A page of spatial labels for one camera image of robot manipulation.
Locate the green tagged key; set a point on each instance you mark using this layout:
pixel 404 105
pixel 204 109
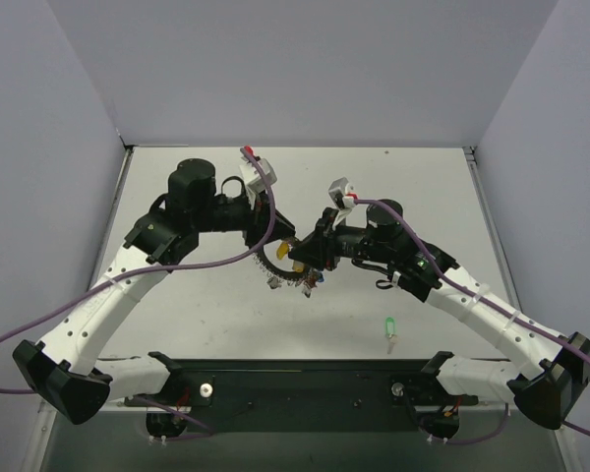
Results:
pixel 390 334

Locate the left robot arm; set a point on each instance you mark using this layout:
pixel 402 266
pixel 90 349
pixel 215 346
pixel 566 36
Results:
pixel 64 366

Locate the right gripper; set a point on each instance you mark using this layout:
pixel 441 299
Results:
pixel 325 241

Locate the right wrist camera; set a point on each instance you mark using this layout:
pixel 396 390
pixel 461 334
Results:
pixel 342 194

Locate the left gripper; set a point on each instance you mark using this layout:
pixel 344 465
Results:
pixel 264 221

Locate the yellow tagged key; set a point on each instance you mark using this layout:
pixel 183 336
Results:
pixel 283 249

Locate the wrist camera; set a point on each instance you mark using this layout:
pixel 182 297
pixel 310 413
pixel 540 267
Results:
pixel 256 173
pixel 342 194

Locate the metal disc with keyrings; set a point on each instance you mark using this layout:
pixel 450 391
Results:
pixel 299 275

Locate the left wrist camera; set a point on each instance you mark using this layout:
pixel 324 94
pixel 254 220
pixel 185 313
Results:
pixel 256 173

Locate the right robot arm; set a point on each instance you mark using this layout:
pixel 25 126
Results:
pixel 543 372

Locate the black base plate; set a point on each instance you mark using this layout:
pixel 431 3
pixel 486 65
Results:
pixel 296 396

